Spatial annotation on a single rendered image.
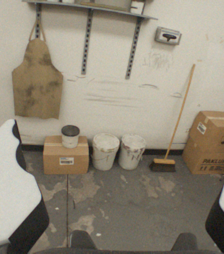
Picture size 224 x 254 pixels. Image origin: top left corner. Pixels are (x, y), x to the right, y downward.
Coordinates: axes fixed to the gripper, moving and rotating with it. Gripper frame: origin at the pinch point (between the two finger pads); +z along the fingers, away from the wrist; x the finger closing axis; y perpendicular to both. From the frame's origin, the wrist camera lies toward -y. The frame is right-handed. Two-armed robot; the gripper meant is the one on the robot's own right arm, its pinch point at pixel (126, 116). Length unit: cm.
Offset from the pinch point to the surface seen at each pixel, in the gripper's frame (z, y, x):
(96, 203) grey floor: 117, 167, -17
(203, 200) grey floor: 137, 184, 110
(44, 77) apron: 178, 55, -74
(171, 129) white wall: 216, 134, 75
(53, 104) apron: 182, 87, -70
